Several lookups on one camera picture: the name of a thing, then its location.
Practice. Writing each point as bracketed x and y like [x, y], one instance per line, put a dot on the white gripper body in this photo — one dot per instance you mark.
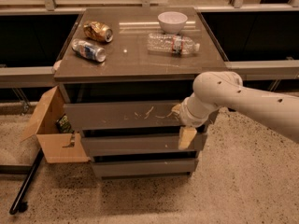
[186, 115]

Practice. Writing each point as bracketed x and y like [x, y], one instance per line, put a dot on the grey top drawer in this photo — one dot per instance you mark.
[122, 115]

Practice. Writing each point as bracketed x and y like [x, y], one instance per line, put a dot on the grey drawer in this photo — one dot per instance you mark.
[140, 168]
[122, 115]
[125, 145]

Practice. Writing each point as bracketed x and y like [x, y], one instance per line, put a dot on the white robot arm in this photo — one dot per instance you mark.
[213, 90]

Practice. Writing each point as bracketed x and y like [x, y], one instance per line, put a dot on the grey bottom drawer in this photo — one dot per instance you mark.
[140, 168]

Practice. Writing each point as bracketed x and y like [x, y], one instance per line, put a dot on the grey middle drawer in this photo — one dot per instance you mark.
[125, 145]

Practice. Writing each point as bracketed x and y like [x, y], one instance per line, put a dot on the grey drawer cabinet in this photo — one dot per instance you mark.
[132, 73]

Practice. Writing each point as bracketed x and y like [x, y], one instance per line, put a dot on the clear plastic water bottle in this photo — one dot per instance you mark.
[174, 44]

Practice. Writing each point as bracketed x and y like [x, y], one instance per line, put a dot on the white bowl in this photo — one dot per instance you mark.
[172, 22]

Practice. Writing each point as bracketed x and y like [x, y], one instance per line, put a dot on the metal window railing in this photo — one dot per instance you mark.
[33, 33]

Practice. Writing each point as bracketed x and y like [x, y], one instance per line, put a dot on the blue silver can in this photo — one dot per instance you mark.
[88, 50]

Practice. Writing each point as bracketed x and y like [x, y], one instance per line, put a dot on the crushed gold can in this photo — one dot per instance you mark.
[98, 31]

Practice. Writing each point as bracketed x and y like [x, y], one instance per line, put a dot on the green snack packet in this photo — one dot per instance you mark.
[63, 125]

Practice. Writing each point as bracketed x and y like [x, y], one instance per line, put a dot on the open cardboard box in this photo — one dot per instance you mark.
[57, 147]

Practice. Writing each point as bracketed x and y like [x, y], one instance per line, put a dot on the black metal floor bar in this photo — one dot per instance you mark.
[19, 205]

